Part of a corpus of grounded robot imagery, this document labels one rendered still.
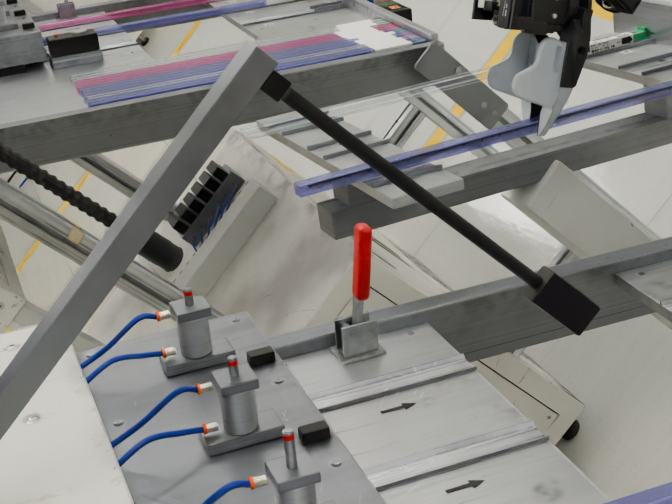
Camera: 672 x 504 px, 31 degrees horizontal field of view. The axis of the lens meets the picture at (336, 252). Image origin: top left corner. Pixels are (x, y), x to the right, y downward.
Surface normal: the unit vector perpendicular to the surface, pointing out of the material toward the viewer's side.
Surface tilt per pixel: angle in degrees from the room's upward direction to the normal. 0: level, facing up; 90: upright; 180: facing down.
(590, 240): 90
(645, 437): 0
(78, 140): 90
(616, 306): 90
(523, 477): 45
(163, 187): 90
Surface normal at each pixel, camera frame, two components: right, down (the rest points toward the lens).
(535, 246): -0.72, -0.49
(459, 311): 0.35, 0.36
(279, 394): -0.08, -0.91
